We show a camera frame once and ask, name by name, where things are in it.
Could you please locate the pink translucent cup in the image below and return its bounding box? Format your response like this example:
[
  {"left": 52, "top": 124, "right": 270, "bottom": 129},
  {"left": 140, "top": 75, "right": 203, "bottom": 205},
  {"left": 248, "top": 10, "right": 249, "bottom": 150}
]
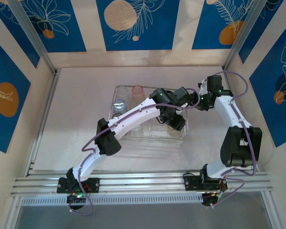
[{"left": 131, "top": 85, "right": 143, "bottom": 100}]

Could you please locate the orange translucent cup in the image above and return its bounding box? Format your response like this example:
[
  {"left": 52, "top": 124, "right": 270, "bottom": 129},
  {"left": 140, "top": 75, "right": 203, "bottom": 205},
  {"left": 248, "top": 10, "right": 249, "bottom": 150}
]
[{"left": 167, "top": 124, "right": 181, "bottom": 137}]

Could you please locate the tall clear cup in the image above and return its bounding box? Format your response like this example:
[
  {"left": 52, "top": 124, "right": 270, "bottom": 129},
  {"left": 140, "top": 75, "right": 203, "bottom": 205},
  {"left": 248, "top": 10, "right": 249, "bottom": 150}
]
[{"left": 115, "top": 86, "right": 129, "bottom": 101}]

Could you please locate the blue tinted cup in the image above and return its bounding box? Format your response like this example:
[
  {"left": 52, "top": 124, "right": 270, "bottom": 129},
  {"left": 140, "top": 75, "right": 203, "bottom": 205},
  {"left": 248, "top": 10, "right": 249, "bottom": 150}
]
[{"left": 112, "top": 99, "right": 127, "bottom": 113}]

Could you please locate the small electronics board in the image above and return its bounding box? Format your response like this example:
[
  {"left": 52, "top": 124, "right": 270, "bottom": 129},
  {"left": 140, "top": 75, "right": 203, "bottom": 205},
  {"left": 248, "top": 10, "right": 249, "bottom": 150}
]
[
  {"left": 201, "top": 185, "right": 228, "bottom": 207},
  {"left": 66, "top": 193, "right": 86, "bottom": 210}
]

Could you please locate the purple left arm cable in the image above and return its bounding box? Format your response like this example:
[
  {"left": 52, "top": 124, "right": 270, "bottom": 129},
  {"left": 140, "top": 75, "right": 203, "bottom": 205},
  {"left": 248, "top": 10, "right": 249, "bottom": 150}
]
[{"left": 69, "top": 88, "right": 202, "bottom": 215}]

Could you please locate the chrome wire dish rack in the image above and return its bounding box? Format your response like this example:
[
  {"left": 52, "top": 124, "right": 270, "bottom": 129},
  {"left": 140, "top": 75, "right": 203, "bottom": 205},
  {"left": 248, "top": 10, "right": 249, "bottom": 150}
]
[{"left": 108, "top": 85, "right": 191, "bottom": 146}]

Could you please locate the blue floral wall panel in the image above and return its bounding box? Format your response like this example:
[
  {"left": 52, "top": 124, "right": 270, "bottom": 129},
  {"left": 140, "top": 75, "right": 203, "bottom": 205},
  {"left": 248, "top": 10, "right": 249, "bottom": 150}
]
[
  {"left": 20, "top": 0, "right": 87, "bottom": 53},
  {"left": 238, "top": 0, "right": 285, "bottom": 64},
  {"left": 96, "top": 0, "right": 181, "bottom": 52},
  {"left": 0, "top": 4, "right": 41, "bottom": 69},
  {"left": 0, "top": 34, "right": 31, "bottom": 154},
  {"left": 192, "top": 0, "right": 256, "bottom": 50},
  {"left": 249, "top": 22, "right": 286, "bottom": 148}
]

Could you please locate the aluminium frame post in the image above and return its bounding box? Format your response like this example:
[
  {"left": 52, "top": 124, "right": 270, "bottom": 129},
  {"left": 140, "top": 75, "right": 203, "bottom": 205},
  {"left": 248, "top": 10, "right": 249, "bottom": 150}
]
[
  {"left": 222, "top": 0, "right": 269, "bottom": 72},
  {"left": 7, "top": 0, "right": 59, "bottom": 76}
]

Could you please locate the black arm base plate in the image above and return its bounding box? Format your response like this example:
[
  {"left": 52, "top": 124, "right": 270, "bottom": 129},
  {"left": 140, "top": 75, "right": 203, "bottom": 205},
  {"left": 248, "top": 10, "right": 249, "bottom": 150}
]
[
  {"left": 56, "top": 177, "right": 101, "bottom": 194},
  {"left": 183, "top": 175, "right": 205, "bottom": 191}
]

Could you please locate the grey slotted cable duct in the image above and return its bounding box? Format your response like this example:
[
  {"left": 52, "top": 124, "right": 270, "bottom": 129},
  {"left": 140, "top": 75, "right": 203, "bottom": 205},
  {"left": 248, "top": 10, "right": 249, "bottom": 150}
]
[{"left": 20, "top": 193, "right": 204, "bottom": 206}]

